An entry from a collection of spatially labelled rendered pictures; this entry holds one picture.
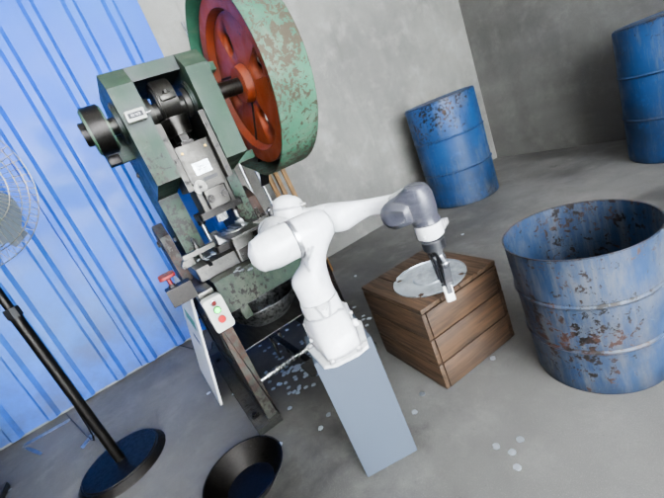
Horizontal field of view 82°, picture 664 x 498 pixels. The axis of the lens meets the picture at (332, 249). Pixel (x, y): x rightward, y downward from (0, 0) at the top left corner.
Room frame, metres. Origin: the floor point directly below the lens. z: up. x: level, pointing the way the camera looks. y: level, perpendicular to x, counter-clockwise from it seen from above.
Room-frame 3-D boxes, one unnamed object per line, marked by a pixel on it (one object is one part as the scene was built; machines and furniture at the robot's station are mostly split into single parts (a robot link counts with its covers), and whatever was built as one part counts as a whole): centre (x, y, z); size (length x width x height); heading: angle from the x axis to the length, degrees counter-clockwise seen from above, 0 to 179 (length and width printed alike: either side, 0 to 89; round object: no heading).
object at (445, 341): (1.41, -0.30, 0.18); 0.40 x 0.38 x 0.35; 21
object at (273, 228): (1.10, 0.15, 0.78); 0.25 x 0.18 x 0.11; 17
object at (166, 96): (1.74, 0.40, 1.27); 0.21 x 0.12 x 0.34; 25
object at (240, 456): (1.10, 0.58, 0.04); 0.30 x 0.30 x 0.07
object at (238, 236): (1.58, 0.33, 0.72); 0.25 x 0.14 x 0.14; 25
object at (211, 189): (1.70, 0.39, 1.04); 0.17 x 0.15 x 0.30; 25
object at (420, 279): (1.36, -0.31, 0.35); 0.29 x 0.29 x 0.01
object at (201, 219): (1.75, 0.41, 0.86); 0.20 x 0.16 x 0.05; 115
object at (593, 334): (1.04, -0.71, 0.24); 0.42 x 0.42 x 0.48
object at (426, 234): (1.16, -0.33, 0.62); 0.13 x 0.12 x 0.05; 91
